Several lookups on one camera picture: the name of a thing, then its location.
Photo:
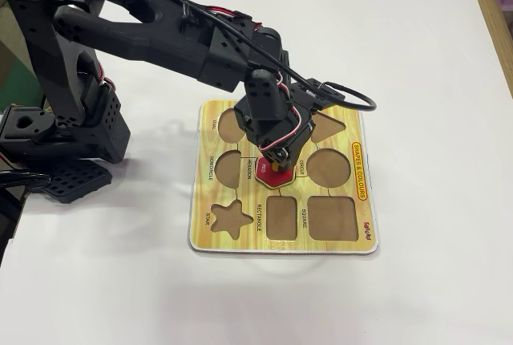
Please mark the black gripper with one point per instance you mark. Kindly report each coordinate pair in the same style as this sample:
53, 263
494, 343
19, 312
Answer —
277, 156

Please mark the floral green cushion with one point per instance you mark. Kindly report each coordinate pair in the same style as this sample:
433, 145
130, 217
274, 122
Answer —
8, 40

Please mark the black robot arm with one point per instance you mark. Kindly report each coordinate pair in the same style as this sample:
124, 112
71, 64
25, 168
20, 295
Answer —
160, 48

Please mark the black grid base plate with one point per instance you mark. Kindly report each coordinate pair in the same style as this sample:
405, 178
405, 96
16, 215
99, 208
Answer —
76, 180

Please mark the red hexagon piece yellow pin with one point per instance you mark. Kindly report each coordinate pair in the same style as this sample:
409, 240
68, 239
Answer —
272, 180

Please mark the black gripper camera module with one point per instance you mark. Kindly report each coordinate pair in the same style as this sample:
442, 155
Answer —
316, 94

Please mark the wooden shape puzzle board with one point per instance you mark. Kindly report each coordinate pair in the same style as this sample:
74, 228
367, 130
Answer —
340, 216

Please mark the wooden edge strip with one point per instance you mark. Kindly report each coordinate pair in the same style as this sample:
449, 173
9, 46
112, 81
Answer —
493, 20

